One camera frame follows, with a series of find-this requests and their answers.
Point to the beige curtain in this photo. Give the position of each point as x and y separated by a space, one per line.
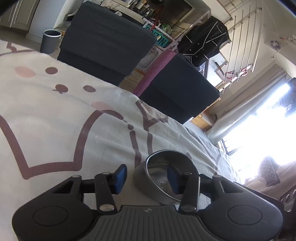
242 111

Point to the hanging net bag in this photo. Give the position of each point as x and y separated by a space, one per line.
268 171

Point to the grey kitchen cabinet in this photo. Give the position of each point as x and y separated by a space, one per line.
16 14

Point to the teal sign plate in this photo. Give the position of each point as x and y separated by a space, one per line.
160 40

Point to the black balcony railing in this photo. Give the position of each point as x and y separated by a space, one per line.
227 147

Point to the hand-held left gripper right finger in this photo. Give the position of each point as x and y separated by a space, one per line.
174 182

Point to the grey trash bin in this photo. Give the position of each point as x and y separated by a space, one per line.
49 42

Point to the round steel bowl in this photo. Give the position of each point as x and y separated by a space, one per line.
148 180

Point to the dark fabric chair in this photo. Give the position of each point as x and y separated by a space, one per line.
180 90
104 44

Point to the black vest with white trim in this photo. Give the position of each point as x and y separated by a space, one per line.
203 41

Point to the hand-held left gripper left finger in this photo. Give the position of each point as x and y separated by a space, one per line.
120 179

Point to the pink chair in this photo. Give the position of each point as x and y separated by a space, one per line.
152 74

